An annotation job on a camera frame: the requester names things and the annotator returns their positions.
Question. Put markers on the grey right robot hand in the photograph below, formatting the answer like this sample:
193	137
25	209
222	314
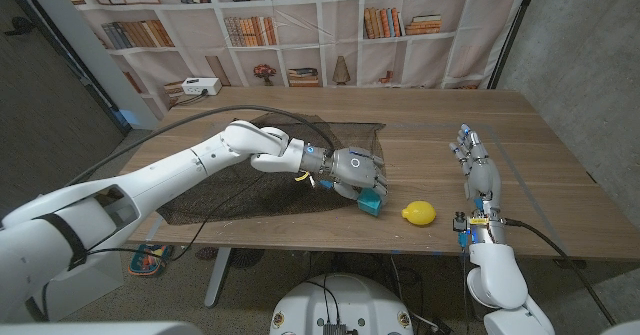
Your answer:
482	180

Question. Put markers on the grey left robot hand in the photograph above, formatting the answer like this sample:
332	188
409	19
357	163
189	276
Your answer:
355	167

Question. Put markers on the blue toy block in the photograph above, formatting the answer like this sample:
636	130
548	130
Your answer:
371	205

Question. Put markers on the black mesh netting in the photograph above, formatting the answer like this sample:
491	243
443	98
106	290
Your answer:
240	195

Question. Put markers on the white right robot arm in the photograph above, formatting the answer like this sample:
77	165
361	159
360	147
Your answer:
495	275

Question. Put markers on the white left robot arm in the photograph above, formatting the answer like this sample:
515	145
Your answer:
175	170

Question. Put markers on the yellow lemon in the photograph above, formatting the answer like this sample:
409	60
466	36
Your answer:
419	213

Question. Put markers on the grey tape outline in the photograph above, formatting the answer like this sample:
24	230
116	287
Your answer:
425	124

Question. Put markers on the white robot torso base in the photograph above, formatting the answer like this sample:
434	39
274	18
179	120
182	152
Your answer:
345	300

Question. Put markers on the dark round floor object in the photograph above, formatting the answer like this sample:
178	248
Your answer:
245	257

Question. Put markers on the printed bookshelf backdrop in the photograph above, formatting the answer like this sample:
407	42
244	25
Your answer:
340	25

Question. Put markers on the black backdrop stand pole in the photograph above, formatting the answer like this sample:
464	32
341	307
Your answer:
510	35

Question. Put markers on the white power strip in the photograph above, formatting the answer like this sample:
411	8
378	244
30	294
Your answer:
200	85

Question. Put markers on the metal table leg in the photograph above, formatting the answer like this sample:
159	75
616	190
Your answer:
217	280

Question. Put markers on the colourful floor item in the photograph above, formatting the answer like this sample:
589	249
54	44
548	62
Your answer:
150	260

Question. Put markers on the white floor platform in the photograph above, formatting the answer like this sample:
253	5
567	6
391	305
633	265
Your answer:
95	285

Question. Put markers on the dark grey door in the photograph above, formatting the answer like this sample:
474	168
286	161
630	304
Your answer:
50	125

